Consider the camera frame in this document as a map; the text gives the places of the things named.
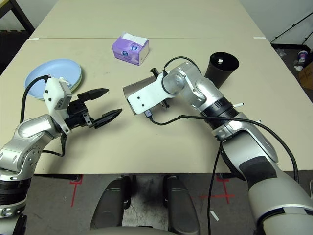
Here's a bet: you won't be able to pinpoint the grey robot left leg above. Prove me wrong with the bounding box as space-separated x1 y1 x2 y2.
90 175 132 231

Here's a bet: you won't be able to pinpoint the grey robot right leg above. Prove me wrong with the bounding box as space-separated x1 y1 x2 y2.
163 174 200 235

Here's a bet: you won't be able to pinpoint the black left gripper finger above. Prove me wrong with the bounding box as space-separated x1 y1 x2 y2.
77 88 109 101
92 108 123 130

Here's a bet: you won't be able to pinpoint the brown cardboard box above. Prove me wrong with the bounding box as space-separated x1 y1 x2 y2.
298 61 313 91

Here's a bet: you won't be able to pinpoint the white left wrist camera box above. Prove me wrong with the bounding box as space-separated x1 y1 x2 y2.
43 77 72 134

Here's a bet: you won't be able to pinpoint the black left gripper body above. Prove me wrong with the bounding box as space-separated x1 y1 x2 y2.
65 100 95 130

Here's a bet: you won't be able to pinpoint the black foam floor mat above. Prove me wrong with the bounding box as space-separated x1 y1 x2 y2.
0 29 30 74

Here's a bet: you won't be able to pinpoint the black left wrist camera cable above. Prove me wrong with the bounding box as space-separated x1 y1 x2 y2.
21 75 68 157

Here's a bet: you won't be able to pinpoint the black tripod stand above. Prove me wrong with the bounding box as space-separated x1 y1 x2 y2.
270 11 313 46

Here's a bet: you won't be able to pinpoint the wooden side table black frame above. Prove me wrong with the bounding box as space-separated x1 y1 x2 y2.
0 0 35 32

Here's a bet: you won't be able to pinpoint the black plastic cup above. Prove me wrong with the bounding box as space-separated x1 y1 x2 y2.
204 51 240 88

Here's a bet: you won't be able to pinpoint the purple tissue pack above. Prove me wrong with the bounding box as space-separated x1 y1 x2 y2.
112 31 149 66

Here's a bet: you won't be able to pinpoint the grey robot leg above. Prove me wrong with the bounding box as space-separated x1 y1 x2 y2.
90 175 132 231
163 174 200 235

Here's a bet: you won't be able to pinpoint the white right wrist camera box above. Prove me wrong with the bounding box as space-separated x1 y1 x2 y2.
127 72 173 116

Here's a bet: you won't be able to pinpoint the blue plastic plate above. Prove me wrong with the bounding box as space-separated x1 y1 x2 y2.
24 58 82 98

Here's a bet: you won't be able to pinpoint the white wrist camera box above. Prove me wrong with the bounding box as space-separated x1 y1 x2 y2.
127 72 173 116
43 77 72 134

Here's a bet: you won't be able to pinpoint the grey glasses case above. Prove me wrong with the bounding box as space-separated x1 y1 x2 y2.
122 75 159 116

